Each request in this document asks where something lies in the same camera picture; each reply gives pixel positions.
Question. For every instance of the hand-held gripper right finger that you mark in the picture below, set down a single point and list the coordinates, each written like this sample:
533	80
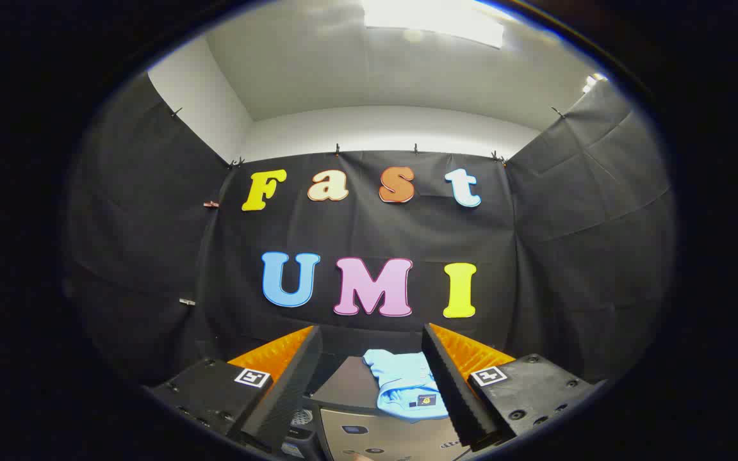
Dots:
452	384

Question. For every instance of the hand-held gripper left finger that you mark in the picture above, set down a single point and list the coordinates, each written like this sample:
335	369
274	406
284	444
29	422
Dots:
292	378

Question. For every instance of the light blue shirt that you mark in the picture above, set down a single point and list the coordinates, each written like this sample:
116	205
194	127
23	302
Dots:
401	381

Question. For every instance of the grey appliance box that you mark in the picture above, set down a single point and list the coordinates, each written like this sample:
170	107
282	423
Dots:
346	387

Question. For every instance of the black backdrop cloth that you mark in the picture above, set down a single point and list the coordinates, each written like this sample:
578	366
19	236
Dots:
369	230

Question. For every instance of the row of black clips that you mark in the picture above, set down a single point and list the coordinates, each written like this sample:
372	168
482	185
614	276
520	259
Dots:
337	150

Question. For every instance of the ceiling light panel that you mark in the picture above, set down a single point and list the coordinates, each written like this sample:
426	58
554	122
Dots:
433	19

